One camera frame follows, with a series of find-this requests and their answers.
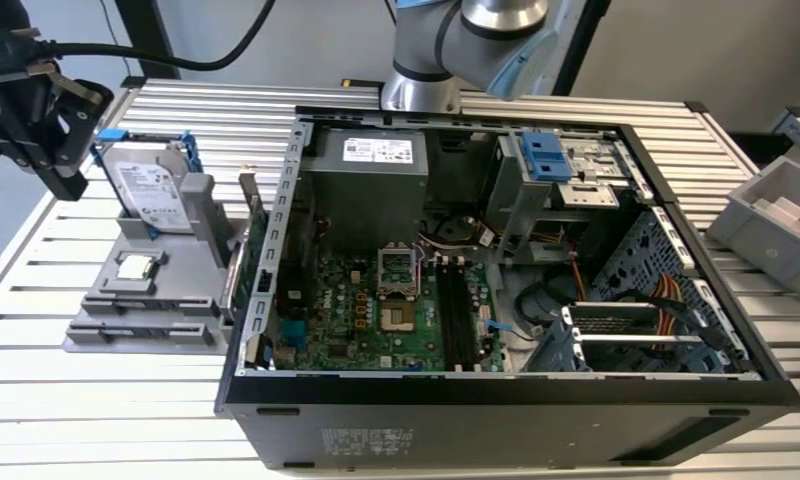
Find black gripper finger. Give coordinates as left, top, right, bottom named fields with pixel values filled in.
left=0, top=132, right=58, bottom=189
left=49, top=74, right=114, bottom=202

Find black RAM slot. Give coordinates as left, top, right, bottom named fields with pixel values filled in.
left=452, top=257, right=472, bottom=372
left=444, top=257, right=465, bottom=372
left=459, top=257, right=480, bottom=372
left=437, top=257, right=457, bottom=372

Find hard disk in blue carrier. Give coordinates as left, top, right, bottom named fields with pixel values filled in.
left=90, top=128, right=201, bottom=236

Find silver CPU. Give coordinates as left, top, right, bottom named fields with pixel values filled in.
left=116, top=254, right=154, bottom=280

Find green graphics card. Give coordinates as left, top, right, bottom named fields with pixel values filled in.
left=218, top=164, right=272, bottom=321

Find grey parts rack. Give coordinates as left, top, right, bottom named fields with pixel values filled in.
left=62, top=174, right=252, bottom=356

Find grey power supply unit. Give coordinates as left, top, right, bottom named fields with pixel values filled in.
left=302, top=127, right=432, bottom=251

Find metal socket cover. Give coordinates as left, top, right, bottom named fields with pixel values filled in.
left=376, top=242, right=420, bottom=296

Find green motherboard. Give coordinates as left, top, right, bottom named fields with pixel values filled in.
left=272, top=247, right=508, bottom=374

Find CPU socket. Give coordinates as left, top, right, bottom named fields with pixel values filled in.
left=380, top=298, right=420, bottom=334

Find blue plastic drive latch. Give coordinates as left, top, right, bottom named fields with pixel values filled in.
left=516, top=130, right=572, bottom=182

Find silver drive cage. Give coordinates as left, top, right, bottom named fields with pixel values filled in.
left=485, top=127, right=652, bottom=264

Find black PC case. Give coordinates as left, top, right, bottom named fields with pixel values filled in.
left=212, top=103, right=800, bottom=471

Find metal disk bay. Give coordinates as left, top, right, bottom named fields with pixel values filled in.
left=523, top=299, right=759, bottom=374

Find grey plastic bin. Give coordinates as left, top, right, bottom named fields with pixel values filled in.
left=705, top=155, right=800, bottom=297

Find white box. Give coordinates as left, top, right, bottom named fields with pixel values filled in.
left=753, top=197, right=800, bottom=226

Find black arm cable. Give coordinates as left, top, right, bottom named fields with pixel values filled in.
left=36, top=0, right=278, bottom=71

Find black frame post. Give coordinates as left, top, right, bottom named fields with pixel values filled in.
left=559, top=0, right=612, bottom=99
left=116, top=0, right=181, bottom=81

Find white yellow supply wires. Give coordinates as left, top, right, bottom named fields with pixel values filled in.
left=416, top=219, right=501, bottom=251

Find wire locking lever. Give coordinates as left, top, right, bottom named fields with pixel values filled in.
left=412, top=252, right=435, bottom=297

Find blue tipped data wire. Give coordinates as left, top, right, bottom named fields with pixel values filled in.
left=483, top=318, right=541, bottom=341

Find black cable bundle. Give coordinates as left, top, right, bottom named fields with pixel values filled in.
left=513, top=277, right=579, bottom=331

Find orange wire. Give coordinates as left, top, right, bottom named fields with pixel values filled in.
left=568, top=249, right=589, bottom=302

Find yellow red power wires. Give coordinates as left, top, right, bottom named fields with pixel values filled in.
left=649, top=272, right=695, bottom=351

